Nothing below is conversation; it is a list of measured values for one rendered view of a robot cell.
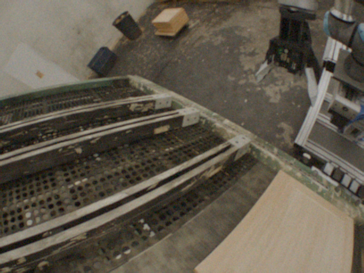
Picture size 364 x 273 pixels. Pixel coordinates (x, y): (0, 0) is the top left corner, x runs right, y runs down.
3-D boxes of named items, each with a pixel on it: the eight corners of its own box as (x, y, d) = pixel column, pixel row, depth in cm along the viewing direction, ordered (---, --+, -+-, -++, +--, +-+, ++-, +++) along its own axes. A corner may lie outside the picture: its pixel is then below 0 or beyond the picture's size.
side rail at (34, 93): (128, 89, 145) (129, 78, 140) (0, 115, 74) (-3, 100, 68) (124, 87, 150) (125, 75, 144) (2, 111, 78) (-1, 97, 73)
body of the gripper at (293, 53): (264, 67, 29) (269, 5, 21) (278, 57, 33) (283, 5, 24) (301, 81, 25) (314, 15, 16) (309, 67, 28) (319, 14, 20)
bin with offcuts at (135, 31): (148, 28, 358) (132, 9, 304) (134, 42, 356) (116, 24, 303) (137, 28, 387) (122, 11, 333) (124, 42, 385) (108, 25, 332)
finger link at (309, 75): (307, 116, 29) (293, 75, 27) (313, 104, 32) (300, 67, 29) (321, 115, 26) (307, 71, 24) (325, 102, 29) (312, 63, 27)
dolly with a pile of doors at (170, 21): (192, 23, 283) (183, 7, 250) (176, 41, 281) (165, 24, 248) (172, 23, 317) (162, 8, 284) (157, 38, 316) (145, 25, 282)
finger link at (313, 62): (305, 88, 30) (289, 50, 28) (306, 85, 31) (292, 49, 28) (324, 84, 26) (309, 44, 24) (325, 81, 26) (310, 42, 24)
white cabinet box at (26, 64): (99, 95, 338) (20, 41, 169) (85, 117, 336) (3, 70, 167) (91, 88, 373) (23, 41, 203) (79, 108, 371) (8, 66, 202)
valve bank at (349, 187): (359, 190, 63) (379, 186, 43) (348, 211, 63) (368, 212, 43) (300, 151, 91) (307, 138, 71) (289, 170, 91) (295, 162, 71)
